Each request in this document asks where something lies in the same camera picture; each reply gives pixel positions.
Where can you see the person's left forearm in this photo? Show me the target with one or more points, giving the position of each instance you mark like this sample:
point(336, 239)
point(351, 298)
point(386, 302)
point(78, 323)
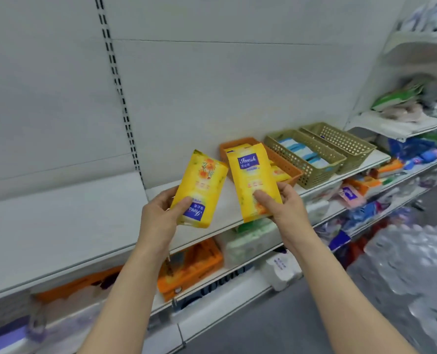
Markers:
point(126, 302)

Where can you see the pink tissue pack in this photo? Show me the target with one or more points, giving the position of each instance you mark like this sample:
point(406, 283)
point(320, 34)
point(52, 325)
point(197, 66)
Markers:
point(351, 195)

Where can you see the orange white tissue pack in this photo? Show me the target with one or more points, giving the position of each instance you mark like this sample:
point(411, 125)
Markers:
point(366, 182)

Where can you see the green white plastic bag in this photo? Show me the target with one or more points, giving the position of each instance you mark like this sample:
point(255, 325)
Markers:
point(395, 97)

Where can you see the stack of blue wipes packets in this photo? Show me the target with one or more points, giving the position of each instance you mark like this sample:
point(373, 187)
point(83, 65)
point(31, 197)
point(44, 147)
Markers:
point(303, 152)

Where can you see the green and white tissue pack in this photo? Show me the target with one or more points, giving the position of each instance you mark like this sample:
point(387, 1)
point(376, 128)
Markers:
point(248, 239)

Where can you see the row of blue packs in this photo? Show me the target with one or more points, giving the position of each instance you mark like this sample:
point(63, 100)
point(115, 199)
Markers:
point(417, 151)

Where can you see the pile of white blue bags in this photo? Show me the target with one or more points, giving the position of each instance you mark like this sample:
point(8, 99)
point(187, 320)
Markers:
point(436, 18)

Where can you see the olive plastic basket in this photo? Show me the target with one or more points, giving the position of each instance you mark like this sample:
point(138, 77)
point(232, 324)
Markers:
point(314, 180)
point(355, 162)

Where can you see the blue tissue pack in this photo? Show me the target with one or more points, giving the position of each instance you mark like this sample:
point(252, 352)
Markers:
point(340, 239)

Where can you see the dark printed pack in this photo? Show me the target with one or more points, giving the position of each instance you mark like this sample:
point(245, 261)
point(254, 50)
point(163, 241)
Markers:
point(218, 282)

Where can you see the orange plastic basket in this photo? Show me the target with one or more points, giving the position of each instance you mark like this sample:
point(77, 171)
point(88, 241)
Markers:
point(290, 169)

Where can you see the person's right hand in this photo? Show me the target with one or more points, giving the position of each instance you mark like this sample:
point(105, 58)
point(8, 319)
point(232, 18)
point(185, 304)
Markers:
point(292, 221)

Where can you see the pack of clear bottles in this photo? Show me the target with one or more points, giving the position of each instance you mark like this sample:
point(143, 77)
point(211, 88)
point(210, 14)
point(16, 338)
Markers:
point(406, 261)

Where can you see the purple and white tissue pack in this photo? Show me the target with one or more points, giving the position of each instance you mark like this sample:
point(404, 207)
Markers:
point(4, 335)

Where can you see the orange white paper roll pack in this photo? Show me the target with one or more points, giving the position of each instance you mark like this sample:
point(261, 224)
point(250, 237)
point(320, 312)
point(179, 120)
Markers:
point(67, 287)

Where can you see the person's left hand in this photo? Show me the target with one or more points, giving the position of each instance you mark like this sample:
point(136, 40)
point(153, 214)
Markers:
point(157, 224)

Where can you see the white bag blue print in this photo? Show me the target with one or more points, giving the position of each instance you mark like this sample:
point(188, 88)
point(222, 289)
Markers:
point(281, 270)

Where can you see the person's right forearm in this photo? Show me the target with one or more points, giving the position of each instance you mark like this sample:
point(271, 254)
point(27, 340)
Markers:
point(343, 298)

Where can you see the red pack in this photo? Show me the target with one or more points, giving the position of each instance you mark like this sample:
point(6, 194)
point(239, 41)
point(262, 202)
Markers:
point(355, 248)

